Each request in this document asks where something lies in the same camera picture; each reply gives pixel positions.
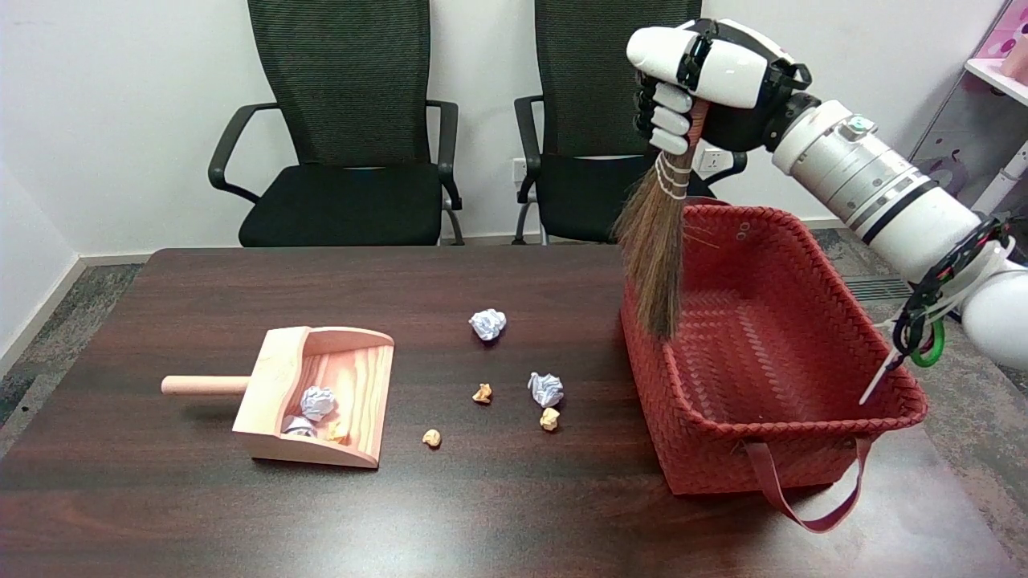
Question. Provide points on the red woven basket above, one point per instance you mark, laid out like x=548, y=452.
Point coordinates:
x=771, y=361

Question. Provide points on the pink white children's desk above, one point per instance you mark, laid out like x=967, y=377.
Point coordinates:
x=976, y=120

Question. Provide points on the black mesh office chair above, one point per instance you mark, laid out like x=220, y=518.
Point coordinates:
x=586, y=185
x=345, y=193

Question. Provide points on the straw hand broom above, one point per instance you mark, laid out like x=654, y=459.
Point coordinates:
x=658, y=249

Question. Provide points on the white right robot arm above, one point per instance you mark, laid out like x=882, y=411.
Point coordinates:
x=875, y=181

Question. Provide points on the white crumpled paper ball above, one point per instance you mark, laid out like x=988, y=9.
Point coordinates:
x=487, y=324
x=545, y=389
x=317, y=401
x=298, y=427

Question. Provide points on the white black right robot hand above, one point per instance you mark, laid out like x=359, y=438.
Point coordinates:
x=727, y=72

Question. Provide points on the wooden dustpan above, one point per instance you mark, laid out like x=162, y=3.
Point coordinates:
x=321, y=377

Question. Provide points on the white wall outlet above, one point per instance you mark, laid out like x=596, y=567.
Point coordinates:
x=713, y=162
x=519, y=168

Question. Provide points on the small yellow paper scrap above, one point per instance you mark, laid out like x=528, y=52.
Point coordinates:
x=431, y=437
x=482, y=392
x=337, y=433
x=549, y=418

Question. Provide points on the floor vent grille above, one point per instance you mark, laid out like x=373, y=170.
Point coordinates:
x=863, y=287

